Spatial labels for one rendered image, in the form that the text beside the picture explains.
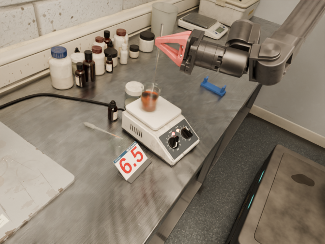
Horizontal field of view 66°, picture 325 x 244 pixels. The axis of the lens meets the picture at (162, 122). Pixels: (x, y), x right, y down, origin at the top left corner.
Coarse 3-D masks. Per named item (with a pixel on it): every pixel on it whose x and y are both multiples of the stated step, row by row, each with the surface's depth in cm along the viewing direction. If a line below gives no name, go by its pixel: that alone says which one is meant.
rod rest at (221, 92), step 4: (208, 76) 100; (204, 80) 99; (204, 84) 100; (208, 84) 100; (212, 84) 101; (208, 88) 99; (212, 88) 98; (216, 88) 99; (220, 88) 99; (224, 88) 97; (216, 92) 98; (220, 92) 97; (224, 92) 97
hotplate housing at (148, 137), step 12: (132, 120) 70; (180, 120) 72; (132, 132) 72; (144, 132) 68; (156, 132) 67; (144, 144) 71; (156, 144) 67; (192, 144) 72; (168, 156) 66; (180, 156) 68
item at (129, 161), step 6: (132, 150) 66; (138, 150) 67; (126, 156) 64; (132, 156) 65; (138, 156) 66; (144, 156) 68; (120, 162) 62; (126, 162) 64; (132, 162) 65; (138, 162) 66; (120, 168) 62; (126, 168) 63; (132, 168) 64; (126, 174) 63
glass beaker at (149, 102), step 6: (144, 84) 68; (150, 84) 68; (156, 84) 68; (144, 90) 69; (150, 90) 70; (156, 90) 69; (144, 96) 66; (150, 96) 65; (156, 96) 66; (144, 102) 67; (150, 102) 66; (156, 102) 67; (144, 108) 68; (150, 108) 68; (156, 108) 70
